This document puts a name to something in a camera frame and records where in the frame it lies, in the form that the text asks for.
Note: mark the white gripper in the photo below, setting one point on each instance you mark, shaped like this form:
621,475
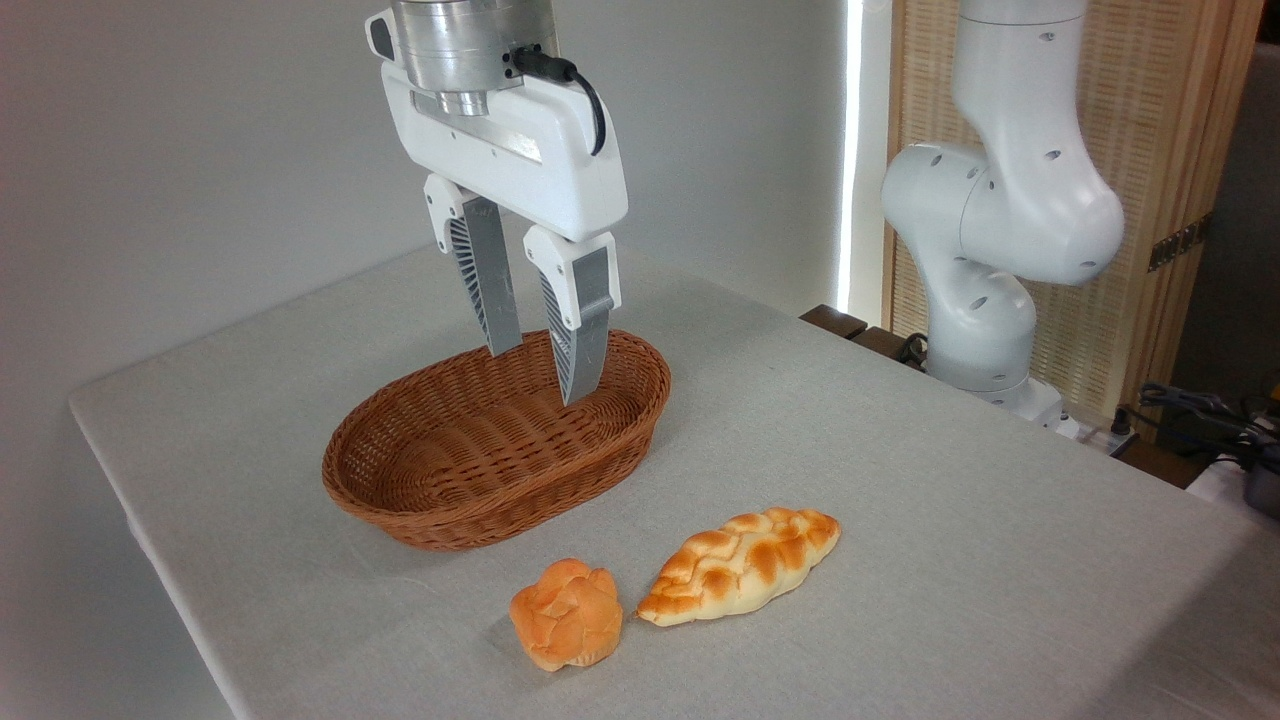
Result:
540,165

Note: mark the round golden bread roll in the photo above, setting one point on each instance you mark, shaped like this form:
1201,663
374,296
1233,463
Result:
565,615

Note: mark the brown oval wicker basket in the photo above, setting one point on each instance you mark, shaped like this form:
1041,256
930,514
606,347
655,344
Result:
480,500

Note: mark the long braided bread loaf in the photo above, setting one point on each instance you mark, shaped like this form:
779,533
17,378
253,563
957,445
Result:
735,565

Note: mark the dark brown wooden base board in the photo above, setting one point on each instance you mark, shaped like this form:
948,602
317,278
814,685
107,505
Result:
850,330

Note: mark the grey tablecloth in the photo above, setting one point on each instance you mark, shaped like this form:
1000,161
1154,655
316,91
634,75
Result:
900,560

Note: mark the wooden bamboo folding screen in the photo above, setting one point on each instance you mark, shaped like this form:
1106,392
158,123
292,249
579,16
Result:
1160,120

